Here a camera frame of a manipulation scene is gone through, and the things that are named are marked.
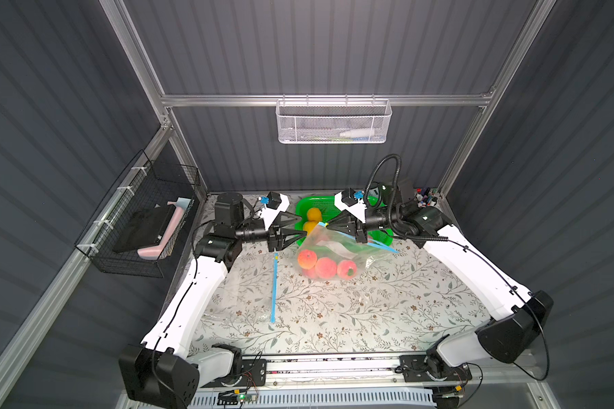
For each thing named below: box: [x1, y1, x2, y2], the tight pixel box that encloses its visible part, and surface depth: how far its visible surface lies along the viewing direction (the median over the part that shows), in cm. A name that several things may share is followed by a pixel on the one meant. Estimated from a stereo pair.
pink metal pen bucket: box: [414, 186, 438, 208], surface depth 104 cm
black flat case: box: [112, 204, 177, 253], surface depth 69 cm
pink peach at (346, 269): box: [336, 259, 358, 280], surface depth 84 cm
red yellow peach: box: [298, 248, 318, 270], surface depth 85 cm
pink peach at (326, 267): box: [314, 257, 337, 280], surface depth 85 cm
